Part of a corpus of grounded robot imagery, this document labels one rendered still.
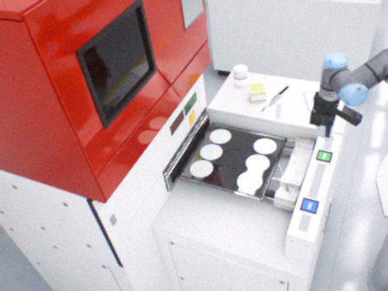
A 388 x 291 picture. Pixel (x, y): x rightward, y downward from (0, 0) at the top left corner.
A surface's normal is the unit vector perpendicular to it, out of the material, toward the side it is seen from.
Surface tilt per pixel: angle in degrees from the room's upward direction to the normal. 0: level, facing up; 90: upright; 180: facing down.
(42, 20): 90
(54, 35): 90
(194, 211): 0
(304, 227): 0
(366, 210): 0
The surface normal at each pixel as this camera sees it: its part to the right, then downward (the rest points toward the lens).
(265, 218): -0.11, -0.72
